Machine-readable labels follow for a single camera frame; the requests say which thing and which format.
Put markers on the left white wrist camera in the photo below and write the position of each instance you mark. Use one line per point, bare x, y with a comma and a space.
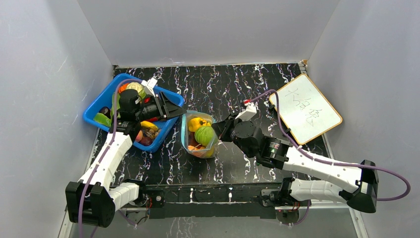
148, 86

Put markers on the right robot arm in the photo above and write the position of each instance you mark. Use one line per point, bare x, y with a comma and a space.
353, 184

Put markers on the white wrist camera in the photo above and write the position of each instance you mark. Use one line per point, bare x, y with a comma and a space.
248, 112
148, 86

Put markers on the clear zip top bag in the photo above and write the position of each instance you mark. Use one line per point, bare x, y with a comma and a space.
187, 137

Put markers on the small green cabbage toy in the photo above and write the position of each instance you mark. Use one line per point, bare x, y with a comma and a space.
205, 135

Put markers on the peach toy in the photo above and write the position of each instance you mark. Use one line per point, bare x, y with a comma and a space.
139, 136

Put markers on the orange papaya slice toy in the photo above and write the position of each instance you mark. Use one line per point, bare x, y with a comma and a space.
200, 151

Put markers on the aluminium frame rail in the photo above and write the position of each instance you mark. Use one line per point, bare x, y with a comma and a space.
221, 200

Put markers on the white dry erase board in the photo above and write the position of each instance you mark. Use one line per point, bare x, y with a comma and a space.
305, 110

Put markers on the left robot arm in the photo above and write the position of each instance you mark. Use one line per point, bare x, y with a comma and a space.
101, 164

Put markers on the blue plastic bin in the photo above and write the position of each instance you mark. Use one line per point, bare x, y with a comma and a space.
104, 99

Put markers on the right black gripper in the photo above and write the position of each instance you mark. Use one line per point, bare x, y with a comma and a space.
222, 129

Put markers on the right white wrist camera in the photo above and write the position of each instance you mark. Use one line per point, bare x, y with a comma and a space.
248, 112

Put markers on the yellow bell pepper toy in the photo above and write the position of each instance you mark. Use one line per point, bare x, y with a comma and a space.
195, 123

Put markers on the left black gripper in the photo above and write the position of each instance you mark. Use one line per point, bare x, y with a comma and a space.
171, 109

